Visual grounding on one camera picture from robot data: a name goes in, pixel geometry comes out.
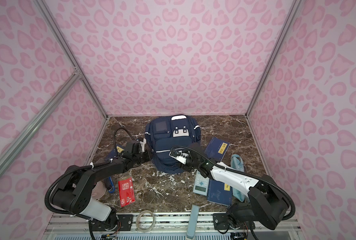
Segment blue book yellow label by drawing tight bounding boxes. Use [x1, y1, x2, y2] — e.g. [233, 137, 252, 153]
[204, 137, 230, 163]

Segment navy blue student backpack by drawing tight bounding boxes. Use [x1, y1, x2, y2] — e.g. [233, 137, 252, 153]
[145, 115, 201, 175]

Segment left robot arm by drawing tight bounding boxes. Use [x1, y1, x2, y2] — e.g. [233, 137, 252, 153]
[44, 138, 151, 230]

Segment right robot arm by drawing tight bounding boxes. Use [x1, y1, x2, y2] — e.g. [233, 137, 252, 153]
[170, 143, 296, 230]

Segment light green calculator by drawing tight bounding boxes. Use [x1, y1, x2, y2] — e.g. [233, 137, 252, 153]
[192, 171, 210, 196]

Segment red booklet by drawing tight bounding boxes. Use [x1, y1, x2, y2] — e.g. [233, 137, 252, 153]
[118, 176, 136, 207]

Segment teal pencil pouch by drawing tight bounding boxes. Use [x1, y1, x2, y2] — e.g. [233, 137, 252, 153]
[230, 154, 245, 203]

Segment pink pen cup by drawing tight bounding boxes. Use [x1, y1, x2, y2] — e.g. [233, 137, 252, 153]
[91, 181, 107, 200]

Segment black corrugated cable right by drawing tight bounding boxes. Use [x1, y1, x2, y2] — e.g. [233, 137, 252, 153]
[169, 145, 296, 221]

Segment black corrugated cable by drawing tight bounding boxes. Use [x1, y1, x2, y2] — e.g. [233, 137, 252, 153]
[44, 127, 137, 215]
[169, 145, 296, 221]

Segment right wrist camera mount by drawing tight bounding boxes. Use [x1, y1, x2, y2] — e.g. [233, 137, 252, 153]
[174, 152, 189, 165]

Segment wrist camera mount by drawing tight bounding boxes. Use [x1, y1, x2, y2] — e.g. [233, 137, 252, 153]
[174, 152, 189, 165]
[138, 138, 147, 153]

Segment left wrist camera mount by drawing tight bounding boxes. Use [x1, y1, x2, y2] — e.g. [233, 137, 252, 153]
[138, 138, 147, 153]

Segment black corrugated cable left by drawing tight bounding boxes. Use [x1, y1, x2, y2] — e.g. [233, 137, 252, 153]
[44, 127, 137, 215]

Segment grey-blue bar on rail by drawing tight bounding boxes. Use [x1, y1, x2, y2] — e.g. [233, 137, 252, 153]
[186, 205, 200, 240]

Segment coiled white cable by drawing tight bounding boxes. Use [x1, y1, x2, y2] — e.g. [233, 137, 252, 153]
[135, 210, 157, 233]

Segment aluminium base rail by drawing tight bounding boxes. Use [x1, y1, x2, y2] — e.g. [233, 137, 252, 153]
[42, 212, 305, 240]

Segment aluminium frame strut left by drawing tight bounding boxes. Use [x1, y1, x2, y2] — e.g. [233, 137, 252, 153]
[0, 71, 81, 178]

